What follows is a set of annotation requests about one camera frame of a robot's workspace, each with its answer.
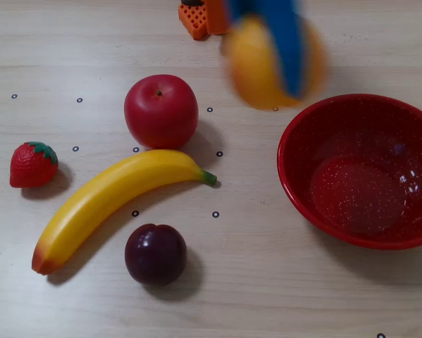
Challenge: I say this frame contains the red speckled enamel bowl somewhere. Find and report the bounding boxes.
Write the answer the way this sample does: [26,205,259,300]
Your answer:
[276,93,422,251]

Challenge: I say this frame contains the yellow orange toy peach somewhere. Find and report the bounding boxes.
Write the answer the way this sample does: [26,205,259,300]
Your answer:
[222,16,330,111]

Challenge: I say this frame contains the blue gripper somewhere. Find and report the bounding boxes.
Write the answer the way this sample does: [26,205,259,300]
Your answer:
[225,0,309,99]

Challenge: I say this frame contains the yellow toy banana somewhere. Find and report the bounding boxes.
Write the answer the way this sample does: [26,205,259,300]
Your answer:
[31,149,218,276]

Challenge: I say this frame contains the red toy apple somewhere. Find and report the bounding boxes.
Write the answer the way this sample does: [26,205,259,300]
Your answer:
[123,74,200,151]

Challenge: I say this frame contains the orange robot base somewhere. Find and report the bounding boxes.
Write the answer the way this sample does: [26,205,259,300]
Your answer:
[178,0,233,41]

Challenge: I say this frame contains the red toy strawberry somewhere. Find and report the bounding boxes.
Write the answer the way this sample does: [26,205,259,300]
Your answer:
[8,141,60,189]

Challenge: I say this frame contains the dark purple toy plum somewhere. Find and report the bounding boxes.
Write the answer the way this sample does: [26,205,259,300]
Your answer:
[124,223,188,287]

